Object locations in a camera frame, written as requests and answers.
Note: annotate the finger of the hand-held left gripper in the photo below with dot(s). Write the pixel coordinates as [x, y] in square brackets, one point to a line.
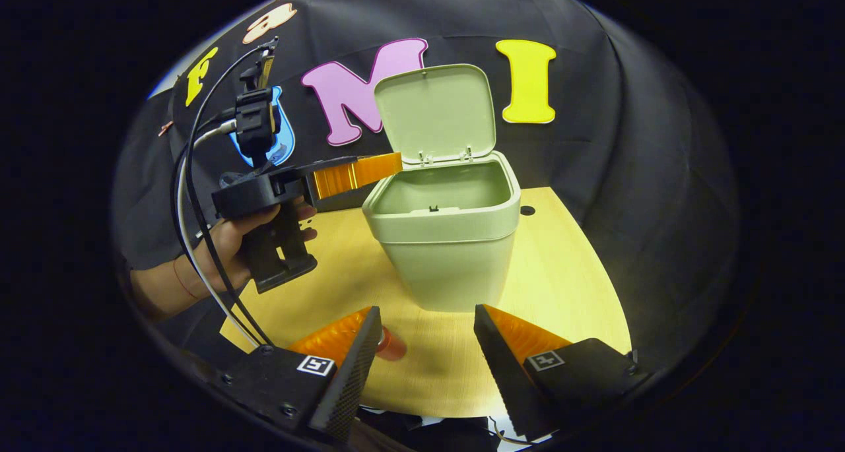
[353, 175]

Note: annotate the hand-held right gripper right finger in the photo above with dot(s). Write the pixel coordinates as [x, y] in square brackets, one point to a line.
[505, 373]

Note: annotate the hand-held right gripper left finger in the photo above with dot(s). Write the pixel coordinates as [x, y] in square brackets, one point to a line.
[353, 373]

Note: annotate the red pop can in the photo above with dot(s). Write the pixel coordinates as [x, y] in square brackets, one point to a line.
[394, 348]

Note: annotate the green desktop garbage bin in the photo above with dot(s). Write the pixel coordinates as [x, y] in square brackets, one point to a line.
[449, 254]

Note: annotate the wooden desktop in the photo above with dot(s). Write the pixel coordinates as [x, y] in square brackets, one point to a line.
[561, 293]

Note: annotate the black backdrop cloth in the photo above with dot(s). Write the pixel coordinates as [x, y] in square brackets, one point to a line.
[627, 142]

